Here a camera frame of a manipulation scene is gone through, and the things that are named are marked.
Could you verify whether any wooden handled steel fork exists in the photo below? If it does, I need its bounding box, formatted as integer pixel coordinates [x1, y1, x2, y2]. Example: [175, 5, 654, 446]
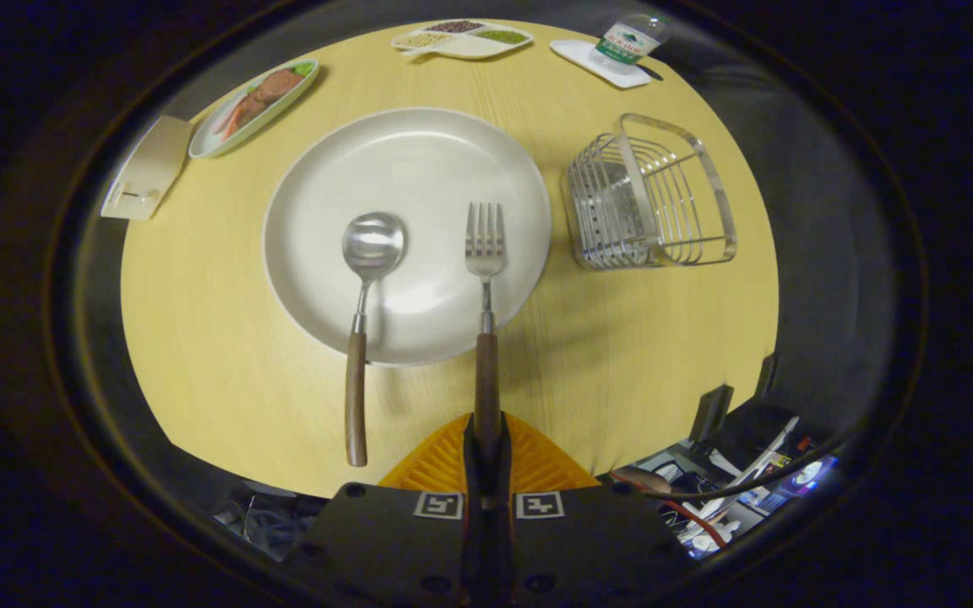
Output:
[465, 201, 508, 461]

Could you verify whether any oval dish with fish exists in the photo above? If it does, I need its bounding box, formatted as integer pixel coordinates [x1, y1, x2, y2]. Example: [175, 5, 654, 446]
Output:
[188, 57, 321, 160]

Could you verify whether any wooden handled steel spoon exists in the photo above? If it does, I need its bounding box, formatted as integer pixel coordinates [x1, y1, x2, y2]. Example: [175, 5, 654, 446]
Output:
[341, 211, 408, 468]

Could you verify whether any divided dish with grains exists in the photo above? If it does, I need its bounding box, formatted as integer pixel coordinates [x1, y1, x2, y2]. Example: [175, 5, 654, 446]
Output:
[390, 19, 535, 62]

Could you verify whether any silver wire basket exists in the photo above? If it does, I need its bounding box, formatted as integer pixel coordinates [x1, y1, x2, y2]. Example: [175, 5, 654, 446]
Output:
[567, 113, 739, 271]

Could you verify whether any large white round plate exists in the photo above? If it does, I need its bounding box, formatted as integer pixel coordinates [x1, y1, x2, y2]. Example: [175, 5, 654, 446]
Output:
[263, 107, 553, 367]

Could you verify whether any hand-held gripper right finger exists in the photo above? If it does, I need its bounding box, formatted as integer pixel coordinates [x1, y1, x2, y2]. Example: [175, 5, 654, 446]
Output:
[486, 412, 694, 605]

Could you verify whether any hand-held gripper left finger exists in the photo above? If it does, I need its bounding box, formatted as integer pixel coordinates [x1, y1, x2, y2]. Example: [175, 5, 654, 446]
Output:
[284, 412, 487, 605]

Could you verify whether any beige phone stand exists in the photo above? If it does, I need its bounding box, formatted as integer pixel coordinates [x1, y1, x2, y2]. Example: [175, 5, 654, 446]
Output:
[100, 115, 194, 222]

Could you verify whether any clear plastic water bottle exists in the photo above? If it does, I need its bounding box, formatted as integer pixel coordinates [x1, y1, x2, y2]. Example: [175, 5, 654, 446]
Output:
[593, 12, 670, 73]

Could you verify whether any white square coaster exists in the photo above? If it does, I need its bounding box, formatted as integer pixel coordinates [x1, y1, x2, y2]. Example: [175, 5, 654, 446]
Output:
[550, 39, 653, 90]

